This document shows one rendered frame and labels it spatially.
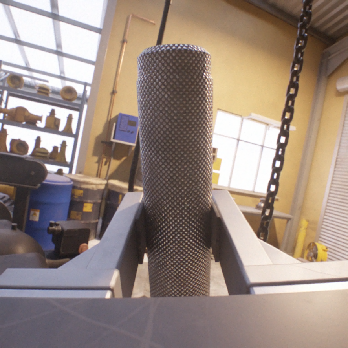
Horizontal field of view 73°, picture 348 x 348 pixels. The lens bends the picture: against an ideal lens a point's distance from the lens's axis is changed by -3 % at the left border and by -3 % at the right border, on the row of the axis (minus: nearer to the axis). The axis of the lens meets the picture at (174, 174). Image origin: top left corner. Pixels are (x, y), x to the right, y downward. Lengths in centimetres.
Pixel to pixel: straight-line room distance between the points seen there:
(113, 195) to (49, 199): 94
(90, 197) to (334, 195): 539
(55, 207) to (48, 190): 23
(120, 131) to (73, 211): 184
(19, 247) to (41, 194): 146
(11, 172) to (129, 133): 247
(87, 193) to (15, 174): 105
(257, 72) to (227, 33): 115
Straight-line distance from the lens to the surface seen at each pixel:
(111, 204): 370
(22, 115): 877
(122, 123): 475
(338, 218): 663
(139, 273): 346
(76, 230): 194
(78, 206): 362
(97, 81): 493
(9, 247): 178
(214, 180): 585
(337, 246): 663
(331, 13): 758
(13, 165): 293
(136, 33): 552
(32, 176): 290
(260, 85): 650
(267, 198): 38
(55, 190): 319
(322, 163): 713
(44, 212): 323
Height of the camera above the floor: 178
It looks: 3 degrees down
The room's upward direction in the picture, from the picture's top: 11 degrees clockwise
